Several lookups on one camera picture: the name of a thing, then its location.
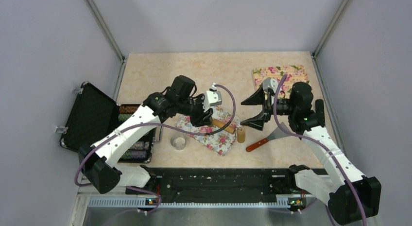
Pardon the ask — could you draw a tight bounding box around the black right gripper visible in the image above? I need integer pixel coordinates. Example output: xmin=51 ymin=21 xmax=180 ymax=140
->
xmin=240 ymin=83 xmax=297 ymax=130

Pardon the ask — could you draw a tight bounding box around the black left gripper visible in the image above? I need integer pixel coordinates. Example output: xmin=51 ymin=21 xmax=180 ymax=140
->
xmin=177 ymin=93 xmax=213 ymax=126

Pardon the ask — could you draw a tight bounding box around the wooden dough roller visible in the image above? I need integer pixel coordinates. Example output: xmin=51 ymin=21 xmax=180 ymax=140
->
xmin=212 ymin=119 xmax=246 ymax=143

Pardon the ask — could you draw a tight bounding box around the white floral tray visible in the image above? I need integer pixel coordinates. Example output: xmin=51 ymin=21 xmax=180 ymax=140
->
xmin=175 ymin=106 xmax=237 ymax=156

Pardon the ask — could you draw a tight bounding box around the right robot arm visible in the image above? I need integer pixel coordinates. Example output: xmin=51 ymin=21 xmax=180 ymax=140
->
xmin=242 ymin=79 xmax=381 ymax=226

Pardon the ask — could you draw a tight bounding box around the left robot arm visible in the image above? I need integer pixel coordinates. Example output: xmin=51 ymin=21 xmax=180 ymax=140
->
xmin=78 ymin=75 xmax=222 ymax=194

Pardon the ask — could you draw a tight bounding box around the yellow floral tray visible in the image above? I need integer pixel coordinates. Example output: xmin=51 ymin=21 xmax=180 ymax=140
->
xmin=252 ymin=65 xmax=310 ymax=98

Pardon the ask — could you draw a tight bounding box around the black poker chip case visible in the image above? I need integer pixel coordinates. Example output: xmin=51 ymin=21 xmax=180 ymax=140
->
xmin=60 ymin=82 xmax=139 ymax=152

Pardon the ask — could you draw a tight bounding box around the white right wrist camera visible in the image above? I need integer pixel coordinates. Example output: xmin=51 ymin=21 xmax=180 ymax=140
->
xmin=261 ymin=77 xmax=278 ymax=96

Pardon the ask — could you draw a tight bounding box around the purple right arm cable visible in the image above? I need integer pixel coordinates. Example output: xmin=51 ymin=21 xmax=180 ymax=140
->
xmin=273 ymin=74 xmax=368 ymax=226

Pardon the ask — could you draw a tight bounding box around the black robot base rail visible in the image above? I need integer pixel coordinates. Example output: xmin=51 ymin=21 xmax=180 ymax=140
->
xmin=143 ymin=168 xmax=308 ymax=204

